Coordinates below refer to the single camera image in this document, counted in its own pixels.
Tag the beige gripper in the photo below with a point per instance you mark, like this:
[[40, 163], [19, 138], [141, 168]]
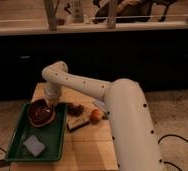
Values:
[[52, 100]]

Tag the bunch of dark grapes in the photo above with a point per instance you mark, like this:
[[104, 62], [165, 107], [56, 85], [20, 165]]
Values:
[[75, 110]]

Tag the grey sponge block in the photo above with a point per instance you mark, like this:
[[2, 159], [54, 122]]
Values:
[[34, 146]]

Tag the dark-edged wooden cutting board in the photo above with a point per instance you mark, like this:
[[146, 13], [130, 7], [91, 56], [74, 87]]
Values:
[[76, 122]]

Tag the dark red bowl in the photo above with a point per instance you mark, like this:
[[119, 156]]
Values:
[[39, 113]]

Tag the orange fruit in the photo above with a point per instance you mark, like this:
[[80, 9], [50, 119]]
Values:
[[96, 116]]

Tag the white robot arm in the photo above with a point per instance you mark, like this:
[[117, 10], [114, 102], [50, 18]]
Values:
[[135, 140]]

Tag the wooden railing shelf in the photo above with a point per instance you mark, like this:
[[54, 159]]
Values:
[[18, 17]]

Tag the green plastic tray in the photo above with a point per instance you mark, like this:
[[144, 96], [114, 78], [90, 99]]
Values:
[[51, 136]]

